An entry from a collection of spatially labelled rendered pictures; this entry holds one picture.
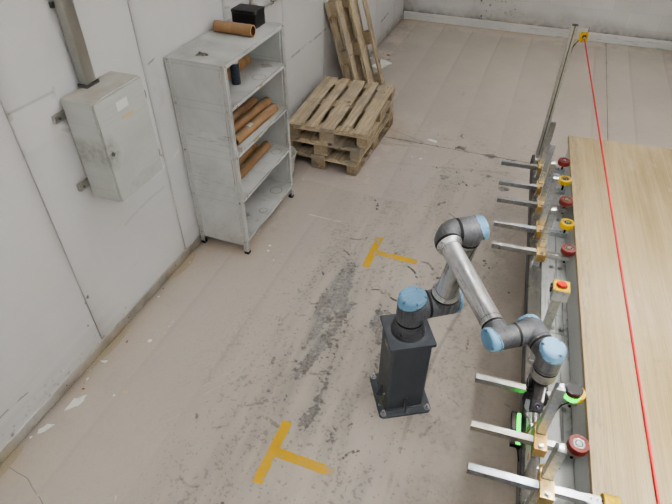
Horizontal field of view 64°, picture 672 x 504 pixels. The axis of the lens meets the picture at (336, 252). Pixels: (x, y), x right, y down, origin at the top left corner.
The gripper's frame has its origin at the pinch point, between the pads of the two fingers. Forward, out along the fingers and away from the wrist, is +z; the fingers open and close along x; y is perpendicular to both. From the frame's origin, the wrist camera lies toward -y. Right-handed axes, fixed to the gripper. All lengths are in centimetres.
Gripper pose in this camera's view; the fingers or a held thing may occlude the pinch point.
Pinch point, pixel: (529, 411)
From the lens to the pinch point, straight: 231.0
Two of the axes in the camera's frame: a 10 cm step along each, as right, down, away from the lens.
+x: -9.6, -1.8, 2.2
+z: 0.0, 7.6, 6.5
